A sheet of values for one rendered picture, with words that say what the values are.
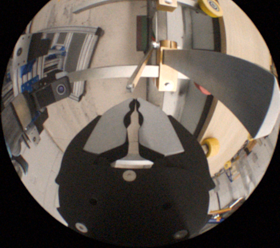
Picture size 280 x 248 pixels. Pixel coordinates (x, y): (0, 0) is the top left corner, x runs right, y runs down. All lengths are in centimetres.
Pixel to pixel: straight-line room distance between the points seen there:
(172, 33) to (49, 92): 53
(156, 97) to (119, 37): 85
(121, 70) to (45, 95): 20
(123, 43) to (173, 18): 71
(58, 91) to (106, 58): 99
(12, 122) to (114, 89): 116
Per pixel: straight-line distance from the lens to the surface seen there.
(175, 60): 16
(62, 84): 22
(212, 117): 37
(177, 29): 55
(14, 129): 23
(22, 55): 50
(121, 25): 118
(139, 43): 41
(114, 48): 115
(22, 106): 24
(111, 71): 27
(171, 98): 58
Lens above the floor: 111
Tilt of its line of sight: 59 degrees down
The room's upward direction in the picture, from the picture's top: 178 degrees clockwise
